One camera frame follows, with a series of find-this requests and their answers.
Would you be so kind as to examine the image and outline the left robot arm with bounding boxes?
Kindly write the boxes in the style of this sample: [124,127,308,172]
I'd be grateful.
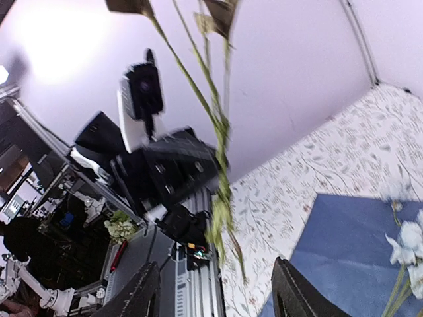
[75,112,220,216]

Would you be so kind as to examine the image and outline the left aluminium frame post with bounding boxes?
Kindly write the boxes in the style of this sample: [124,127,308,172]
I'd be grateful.
[339,0,382,87]

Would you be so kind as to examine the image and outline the floral patterned table mat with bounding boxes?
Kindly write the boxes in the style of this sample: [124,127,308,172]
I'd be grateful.
[222,85,422,316]

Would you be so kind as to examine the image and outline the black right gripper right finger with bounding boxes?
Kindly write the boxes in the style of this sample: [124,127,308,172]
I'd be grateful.
[272,257,348,317]

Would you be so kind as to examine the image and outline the white fake flower stems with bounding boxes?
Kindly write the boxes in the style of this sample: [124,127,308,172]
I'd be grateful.
[382,200,422,316]

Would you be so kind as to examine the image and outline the pale blue fake flower stems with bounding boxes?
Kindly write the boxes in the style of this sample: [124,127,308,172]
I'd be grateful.
[104,0,249,285]

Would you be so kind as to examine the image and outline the front aluminium rail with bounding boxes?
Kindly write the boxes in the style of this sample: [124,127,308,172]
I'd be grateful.
[96,225,225,316]

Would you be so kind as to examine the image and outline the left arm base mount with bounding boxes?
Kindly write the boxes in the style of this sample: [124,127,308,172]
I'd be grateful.
[155,204,213,271]

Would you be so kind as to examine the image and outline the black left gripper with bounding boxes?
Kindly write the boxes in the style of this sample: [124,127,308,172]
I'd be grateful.
[110,127,221,211]

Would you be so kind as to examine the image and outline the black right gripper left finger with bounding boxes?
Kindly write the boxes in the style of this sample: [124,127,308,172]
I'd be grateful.
[92,262,161,317]

